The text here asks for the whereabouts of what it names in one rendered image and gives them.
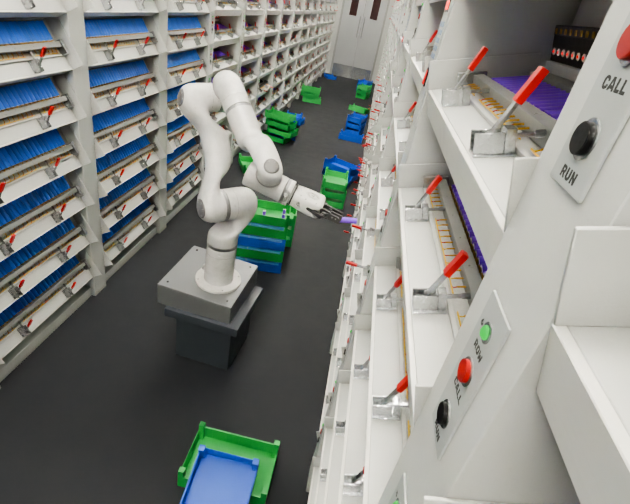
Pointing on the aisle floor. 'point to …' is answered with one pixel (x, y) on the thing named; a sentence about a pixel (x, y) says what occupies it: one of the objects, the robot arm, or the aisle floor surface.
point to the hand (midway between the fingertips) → (335, 215)
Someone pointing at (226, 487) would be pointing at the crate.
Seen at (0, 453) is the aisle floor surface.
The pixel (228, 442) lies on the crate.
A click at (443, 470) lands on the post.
